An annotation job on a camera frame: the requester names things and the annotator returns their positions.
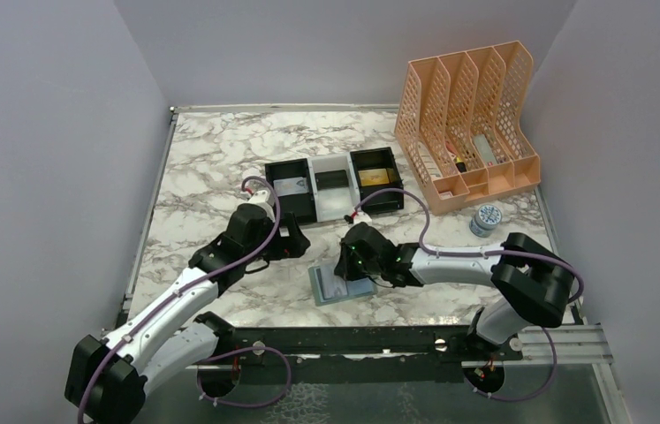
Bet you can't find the green card holder wallet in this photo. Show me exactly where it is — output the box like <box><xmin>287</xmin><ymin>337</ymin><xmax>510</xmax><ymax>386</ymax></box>
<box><xmin>308</xmin><ymin>263</ymin><xmax>376</xmax><ymax>307</ymax></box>

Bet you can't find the silver white credit card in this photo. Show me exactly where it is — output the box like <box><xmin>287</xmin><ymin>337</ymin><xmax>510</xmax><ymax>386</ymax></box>
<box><xmin>320</xmin><ymin>269</ymin><xmax>348</xmax><ymax>300</ymax></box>

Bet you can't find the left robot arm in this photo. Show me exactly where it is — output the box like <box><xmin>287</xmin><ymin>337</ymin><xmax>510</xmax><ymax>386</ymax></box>
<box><xmin>64</xmin><ymin>201</ymin><xmax>310</xmax><ymax>423</ymax></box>

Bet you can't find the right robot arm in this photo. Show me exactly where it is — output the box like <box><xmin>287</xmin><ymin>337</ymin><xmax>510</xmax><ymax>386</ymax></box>
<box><xmin>334</xmin><ymin>223</ymin><xmax>579</xmax><ymax>360</ymax></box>

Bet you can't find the gold card in tray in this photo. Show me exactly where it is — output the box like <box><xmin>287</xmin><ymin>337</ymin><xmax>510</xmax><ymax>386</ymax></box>
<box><xmin>358</xmin><ymin>168</ymin><xmax>394</xmax><ymax>187</ymax></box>

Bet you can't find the white tray middle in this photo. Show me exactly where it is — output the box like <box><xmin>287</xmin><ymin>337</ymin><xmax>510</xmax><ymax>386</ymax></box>
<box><xmin>308</xmin><ymin>153</ymin><xmax>360</xmax><ymax>223</ymax></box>

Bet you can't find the black tray right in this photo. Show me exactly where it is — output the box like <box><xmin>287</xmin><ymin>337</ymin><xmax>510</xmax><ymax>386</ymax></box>
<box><xmin>350</xmin><ymin>148</ymin><xmax>404</xmax><ymax>215</ymax></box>

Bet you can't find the blue white tape roll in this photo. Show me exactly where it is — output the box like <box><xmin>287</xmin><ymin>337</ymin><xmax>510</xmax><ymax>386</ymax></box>
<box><xmin>469</xmin><ymin>204</ymin><xmax>503</xmax><ymax>238</ymax></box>

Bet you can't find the yellow marker in organizer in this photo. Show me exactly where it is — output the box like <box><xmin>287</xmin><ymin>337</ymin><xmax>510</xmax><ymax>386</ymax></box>
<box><xmin>453</xmin><ymin>155</ymin><xmax>467</xmax><ymax>173</ymax></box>

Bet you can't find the orange file organizer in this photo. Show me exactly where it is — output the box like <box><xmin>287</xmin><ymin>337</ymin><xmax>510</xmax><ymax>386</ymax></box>
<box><xmin>394</xmin><ymin>41</ymin><xmax>542</xmax><ymax>215</ymax></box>

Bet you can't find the grey item in organizer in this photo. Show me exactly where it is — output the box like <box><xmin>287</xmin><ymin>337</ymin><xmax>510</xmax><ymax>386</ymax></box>
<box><xmin>473</xmin><ymin>134</ymin><xmax>499</xmax><ymax>167</ymax></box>

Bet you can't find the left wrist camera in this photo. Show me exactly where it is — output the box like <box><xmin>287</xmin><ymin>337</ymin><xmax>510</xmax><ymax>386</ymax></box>
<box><xmin>246</xmin><ymin>187</ymin><xmax>275</xmax><ymax>209</ymax></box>

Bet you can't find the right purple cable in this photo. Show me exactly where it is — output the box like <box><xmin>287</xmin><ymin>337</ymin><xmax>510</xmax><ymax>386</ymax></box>
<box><xmin>344</xmin><ymin>188</ymin><xmax>587</xmax><ymax>405</ymax></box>

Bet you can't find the purple cable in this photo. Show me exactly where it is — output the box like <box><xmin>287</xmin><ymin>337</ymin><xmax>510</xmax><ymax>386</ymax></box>
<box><xmin>344</xmin><ymin>188</ymin><xmax>587</xmax><ymax>405</ymax></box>
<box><xmin>76</xmin><ymin>175</ymin><xmax>294</xmax><ymax>422</ymax></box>

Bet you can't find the black mounting rail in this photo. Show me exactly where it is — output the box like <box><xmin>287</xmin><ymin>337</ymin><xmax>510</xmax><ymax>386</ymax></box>
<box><xmin>188</xmin><ymin>313</ymin><xmax>523</xmax><ymax>365</ymax></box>

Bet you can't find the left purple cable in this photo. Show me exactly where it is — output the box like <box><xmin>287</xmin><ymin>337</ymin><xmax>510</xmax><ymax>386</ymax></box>
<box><xmin>76</xmin><ymin>175</ymin><xmax>294</xmax><ymax>422</ymax></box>

